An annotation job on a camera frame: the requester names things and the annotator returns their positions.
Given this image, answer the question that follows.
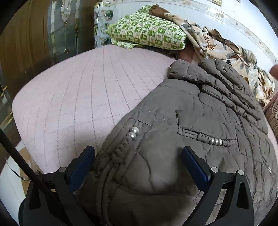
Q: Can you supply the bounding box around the grey quilted puffer jacket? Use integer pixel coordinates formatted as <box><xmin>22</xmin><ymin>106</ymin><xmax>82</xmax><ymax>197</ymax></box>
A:
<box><xmin>79</xmin><ymin>59</ymin><xmax>278</xmax><ymax>226</ymax></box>

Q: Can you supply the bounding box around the pink quilted mattress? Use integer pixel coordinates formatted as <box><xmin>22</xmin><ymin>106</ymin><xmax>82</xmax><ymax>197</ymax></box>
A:
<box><xmin>12</xmin><ymin>45</ymin><xmax>174</xmax><ymax>173</ymax></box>

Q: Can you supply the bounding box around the striped brown sofa cushion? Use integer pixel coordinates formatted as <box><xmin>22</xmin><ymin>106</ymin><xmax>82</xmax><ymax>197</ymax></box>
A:
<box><xmin>264</xmin><ymin>93</ymin><xmax>278</xmax><ymax>139</ymax></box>

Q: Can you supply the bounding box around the leaf print blanket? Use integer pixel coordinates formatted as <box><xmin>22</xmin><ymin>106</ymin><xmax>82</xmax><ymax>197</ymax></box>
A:
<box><xmin>149</xmin><ymin>5</ymin><xmax>275</xmax><ymax>108</ymax></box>

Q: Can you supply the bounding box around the dark wooden glass cabinet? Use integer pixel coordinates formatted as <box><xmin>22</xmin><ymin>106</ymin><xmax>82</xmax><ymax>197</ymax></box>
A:
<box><xmin>0</xmin><ymin>0</ymin><xmax>99</xmax><ymax>165</ymax></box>

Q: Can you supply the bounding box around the green checkered pillow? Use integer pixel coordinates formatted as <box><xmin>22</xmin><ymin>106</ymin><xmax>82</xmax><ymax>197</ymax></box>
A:
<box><xmin>107</xmin><ymin>5</ymin><xmax>187</xmax><ymax>50</ymax></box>

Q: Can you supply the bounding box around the clear plastic bag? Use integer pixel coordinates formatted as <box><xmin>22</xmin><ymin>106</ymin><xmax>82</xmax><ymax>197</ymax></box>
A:
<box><xmin>94</xmin><ymin>1</ymin><xmax>115</xmax><ymax>48</ymax></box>

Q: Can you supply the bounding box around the black cable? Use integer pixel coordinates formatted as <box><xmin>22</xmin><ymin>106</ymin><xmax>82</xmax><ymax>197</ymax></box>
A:
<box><xmin>0</xmin><ymin>127</ymin><xmax>51</xmax><ymax>196</ymax></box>

